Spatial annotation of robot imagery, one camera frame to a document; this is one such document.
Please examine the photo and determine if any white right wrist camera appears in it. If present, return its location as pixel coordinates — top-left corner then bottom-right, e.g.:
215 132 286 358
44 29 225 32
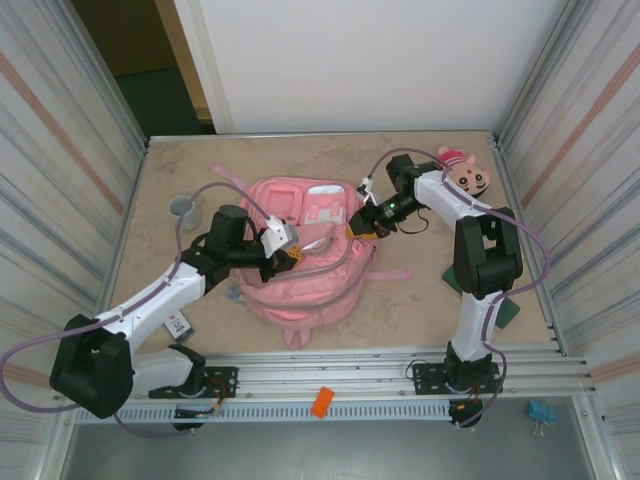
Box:
354 175 377 205

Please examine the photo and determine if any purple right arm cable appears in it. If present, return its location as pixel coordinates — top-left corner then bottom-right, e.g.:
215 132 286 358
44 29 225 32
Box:
364 147 553 429

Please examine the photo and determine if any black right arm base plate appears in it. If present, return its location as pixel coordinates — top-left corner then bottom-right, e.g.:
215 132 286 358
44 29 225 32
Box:
411 362 503 396

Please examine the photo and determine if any dark green notebook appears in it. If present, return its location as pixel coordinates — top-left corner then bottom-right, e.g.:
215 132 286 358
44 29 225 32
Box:
441 264 522 330

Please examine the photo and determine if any orange plastic block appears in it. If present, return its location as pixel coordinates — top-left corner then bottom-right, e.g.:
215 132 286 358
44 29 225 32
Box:
310 386 335 419

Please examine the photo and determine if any slotted grey cable tray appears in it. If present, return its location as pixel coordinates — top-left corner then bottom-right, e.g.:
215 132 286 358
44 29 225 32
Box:
73 402 451 425

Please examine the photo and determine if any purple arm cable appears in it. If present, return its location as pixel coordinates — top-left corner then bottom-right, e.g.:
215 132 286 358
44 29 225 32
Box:
364 147 553 429
0 182 279 439

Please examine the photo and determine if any plush doll with pink hat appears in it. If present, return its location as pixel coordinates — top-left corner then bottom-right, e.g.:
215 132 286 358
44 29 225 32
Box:
438 144 494 199

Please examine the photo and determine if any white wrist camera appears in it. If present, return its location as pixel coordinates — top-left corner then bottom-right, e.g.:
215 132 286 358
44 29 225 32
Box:
259 215 300 259
354 175 377 205

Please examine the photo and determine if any pink school backpack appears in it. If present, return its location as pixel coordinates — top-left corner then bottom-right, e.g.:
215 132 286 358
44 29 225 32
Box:
209 162 414 350

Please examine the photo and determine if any tan wooden door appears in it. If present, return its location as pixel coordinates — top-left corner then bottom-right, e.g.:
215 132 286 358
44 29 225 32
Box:
153 0 217 123

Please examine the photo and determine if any grey plastic cup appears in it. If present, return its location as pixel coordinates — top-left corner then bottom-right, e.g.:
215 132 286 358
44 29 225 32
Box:
168 195 203 231

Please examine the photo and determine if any black white card pack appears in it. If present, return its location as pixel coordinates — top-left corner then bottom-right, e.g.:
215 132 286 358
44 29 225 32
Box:
166 309 195 344

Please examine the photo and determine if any aluminium mounting rail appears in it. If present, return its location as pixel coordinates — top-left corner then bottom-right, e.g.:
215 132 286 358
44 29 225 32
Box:
52 349 599 404

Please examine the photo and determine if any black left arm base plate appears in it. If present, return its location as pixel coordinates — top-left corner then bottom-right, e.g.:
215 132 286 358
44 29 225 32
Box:
148 366 239 400

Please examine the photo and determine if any thin black wrist wire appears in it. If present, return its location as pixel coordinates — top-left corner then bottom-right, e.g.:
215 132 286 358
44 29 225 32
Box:
397 208 430 235

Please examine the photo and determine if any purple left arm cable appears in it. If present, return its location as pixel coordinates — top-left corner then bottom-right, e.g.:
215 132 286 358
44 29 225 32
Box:
0 182 279 439

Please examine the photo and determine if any blue binder clip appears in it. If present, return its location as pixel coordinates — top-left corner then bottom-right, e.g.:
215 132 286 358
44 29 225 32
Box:
526 399 558 439

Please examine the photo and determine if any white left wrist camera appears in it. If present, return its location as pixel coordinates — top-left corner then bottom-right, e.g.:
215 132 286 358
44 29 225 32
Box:
259 215 300 259

